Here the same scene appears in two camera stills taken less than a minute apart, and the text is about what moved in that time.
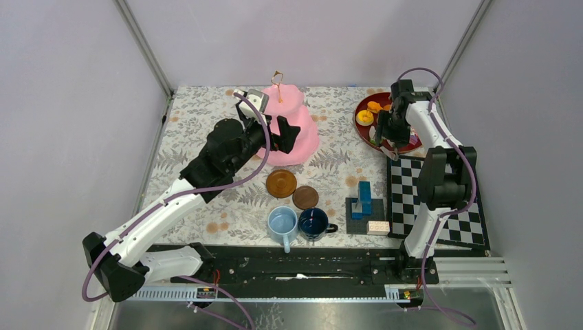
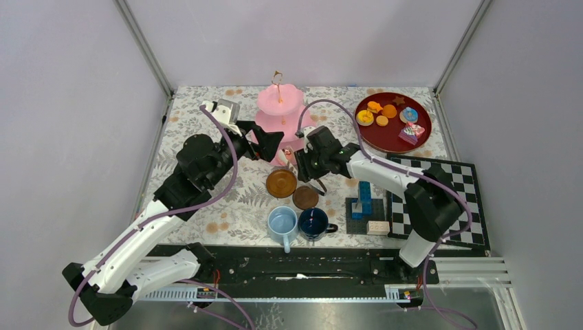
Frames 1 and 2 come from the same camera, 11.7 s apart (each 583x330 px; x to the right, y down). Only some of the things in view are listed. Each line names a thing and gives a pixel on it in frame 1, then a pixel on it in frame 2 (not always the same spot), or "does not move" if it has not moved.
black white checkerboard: x=467 y=229 does not move
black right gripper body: x=390 y=135 -> x=303 y=165
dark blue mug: x=313 y=225 does not move
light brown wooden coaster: x=281 y=183 does not move
